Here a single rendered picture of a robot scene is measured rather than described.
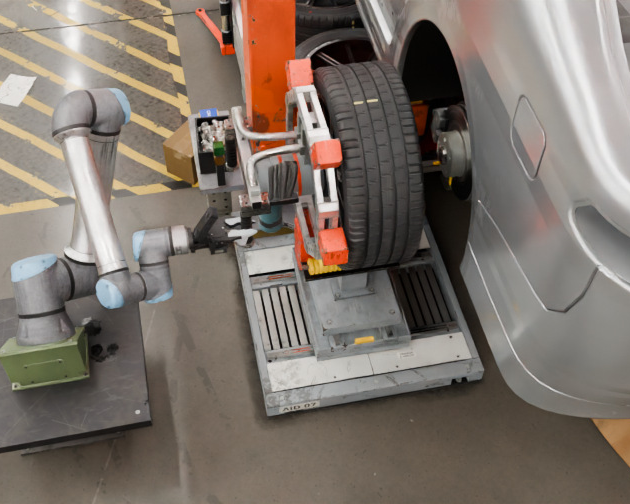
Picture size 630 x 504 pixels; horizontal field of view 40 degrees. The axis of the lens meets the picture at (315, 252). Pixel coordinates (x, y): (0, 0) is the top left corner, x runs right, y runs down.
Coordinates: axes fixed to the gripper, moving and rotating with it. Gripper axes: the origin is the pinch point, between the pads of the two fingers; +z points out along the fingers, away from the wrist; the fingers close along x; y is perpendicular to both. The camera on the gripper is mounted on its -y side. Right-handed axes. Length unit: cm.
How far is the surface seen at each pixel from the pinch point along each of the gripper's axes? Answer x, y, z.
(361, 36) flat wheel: -128, 33, 68
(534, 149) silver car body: 43, -65, 61
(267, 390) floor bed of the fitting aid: 16, 75, 1
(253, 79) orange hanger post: -60, -7, 10
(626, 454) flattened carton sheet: 63, 82, 124
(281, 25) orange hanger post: -60, -28, 20
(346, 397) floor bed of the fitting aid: 23, 77, 29
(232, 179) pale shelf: -57, 38, 0
